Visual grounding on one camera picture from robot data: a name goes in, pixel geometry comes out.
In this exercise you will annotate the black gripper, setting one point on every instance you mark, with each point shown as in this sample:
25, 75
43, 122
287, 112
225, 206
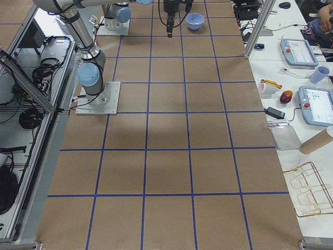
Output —
170, 7

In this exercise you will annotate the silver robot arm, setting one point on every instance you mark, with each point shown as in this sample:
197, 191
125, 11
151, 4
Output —
116, 18
90, 73

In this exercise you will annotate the blue bowl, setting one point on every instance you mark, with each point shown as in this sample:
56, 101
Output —
194, 21

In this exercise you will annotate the gold bar tool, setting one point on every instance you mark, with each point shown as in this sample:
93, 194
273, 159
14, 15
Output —
272, 83

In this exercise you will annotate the black computer mouse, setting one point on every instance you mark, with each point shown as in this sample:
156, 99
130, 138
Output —
284, 5

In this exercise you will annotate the pink white mug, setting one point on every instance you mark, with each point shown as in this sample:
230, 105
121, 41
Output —
266, 88

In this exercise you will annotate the upper teach pendant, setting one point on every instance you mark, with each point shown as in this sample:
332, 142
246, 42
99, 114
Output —
298, 52

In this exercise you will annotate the teach pendant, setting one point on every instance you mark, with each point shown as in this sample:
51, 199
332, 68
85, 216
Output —
298, 52
316, 105

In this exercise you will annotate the black power brick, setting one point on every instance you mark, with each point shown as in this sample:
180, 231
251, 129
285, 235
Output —
274, 113

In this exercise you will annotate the red mango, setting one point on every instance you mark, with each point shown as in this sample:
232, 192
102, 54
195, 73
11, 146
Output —
286, 97

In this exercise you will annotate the light blue cup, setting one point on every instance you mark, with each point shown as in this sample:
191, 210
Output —
319, 74

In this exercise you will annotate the metal tin tray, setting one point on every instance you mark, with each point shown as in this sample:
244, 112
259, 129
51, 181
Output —
284, 135

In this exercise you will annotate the lower teach pendant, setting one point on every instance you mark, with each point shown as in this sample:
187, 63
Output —
316, 105

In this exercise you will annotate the cardboard tube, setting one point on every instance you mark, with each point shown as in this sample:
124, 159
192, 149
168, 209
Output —
319, 140

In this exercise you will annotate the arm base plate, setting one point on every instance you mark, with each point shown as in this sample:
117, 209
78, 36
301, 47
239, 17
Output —
111, 27
105, 103

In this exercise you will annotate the aluminium side frame post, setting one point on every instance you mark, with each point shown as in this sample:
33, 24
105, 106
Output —
263, 16

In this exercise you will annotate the gold wire rack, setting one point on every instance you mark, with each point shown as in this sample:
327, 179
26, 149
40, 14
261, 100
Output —
310, 195

